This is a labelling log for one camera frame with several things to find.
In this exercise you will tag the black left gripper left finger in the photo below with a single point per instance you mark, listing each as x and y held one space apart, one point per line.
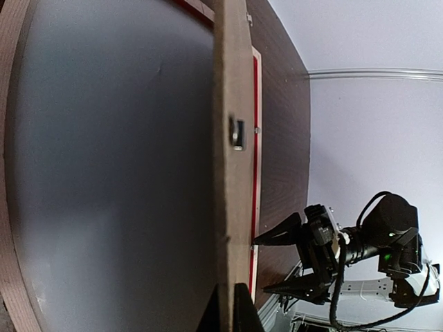
210 320

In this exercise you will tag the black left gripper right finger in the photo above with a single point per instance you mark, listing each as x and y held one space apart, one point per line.
245 316

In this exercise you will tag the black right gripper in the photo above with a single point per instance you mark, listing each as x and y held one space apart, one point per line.
314 287

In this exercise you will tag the brown backing board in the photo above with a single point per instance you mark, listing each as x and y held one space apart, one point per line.
233 184

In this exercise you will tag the pink wooden picture frame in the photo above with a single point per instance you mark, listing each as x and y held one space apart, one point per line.
13 291

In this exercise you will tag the metal turn clip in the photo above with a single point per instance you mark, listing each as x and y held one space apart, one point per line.
237 136

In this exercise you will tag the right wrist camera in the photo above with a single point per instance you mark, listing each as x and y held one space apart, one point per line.
323 228

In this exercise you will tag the right aluminium corner post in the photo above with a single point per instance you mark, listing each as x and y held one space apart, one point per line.
377 73

